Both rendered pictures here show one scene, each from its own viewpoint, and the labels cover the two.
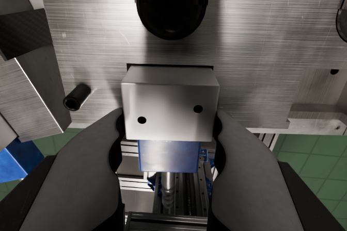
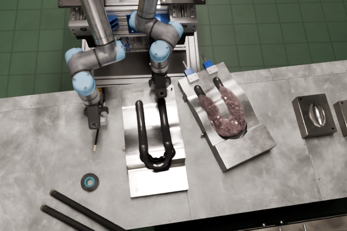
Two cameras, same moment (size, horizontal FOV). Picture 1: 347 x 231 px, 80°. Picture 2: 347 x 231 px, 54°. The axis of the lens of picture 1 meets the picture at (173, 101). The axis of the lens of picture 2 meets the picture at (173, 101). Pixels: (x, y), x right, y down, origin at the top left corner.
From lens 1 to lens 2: 1.51 m
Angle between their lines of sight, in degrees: 9
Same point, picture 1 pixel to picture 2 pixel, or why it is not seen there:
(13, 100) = (186, 85)
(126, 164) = not seen: hidden behind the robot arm
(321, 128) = (122, 86)
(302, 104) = (138, 92)
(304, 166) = (36, 39)
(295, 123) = (128, 86)
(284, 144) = (61, 56)
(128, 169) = not seen: hidden behind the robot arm
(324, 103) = (134, 92)
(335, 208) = not seen: outside the picture
